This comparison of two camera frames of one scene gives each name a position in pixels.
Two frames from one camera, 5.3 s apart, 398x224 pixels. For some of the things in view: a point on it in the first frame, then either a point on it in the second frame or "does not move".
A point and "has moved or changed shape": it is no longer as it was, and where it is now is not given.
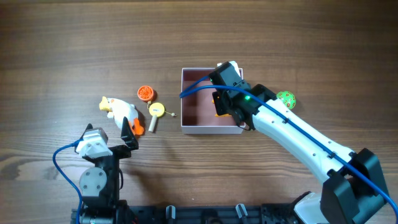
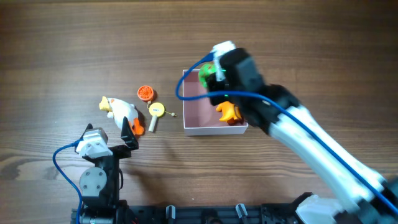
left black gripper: (117, 151) does not move
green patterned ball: (288, 98) has moved or changed shape
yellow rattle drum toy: (157, 110) does not move
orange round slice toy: (145, 93) does not move
